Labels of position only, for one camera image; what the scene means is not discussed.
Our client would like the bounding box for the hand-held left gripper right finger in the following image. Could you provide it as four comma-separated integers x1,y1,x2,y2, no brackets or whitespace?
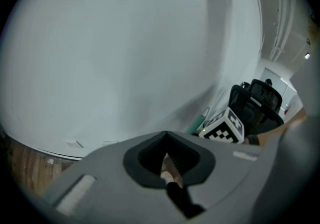
166,131,263,224

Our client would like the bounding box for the person's right forearm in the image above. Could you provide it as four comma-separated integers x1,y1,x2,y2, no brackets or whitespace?
256,115,308,147

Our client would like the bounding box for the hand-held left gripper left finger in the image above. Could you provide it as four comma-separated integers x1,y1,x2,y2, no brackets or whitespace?
41,131,185,224

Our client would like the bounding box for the white ceiling pipe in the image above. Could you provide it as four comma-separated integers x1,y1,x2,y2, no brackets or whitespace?
268,0,297,63

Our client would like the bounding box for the black wristwatch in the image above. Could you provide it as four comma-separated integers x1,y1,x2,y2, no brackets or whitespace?
245,134,261,146

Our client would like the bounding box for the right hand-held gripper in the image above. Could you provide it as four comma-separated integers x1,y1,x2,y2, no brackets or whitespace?
198,107,245,145

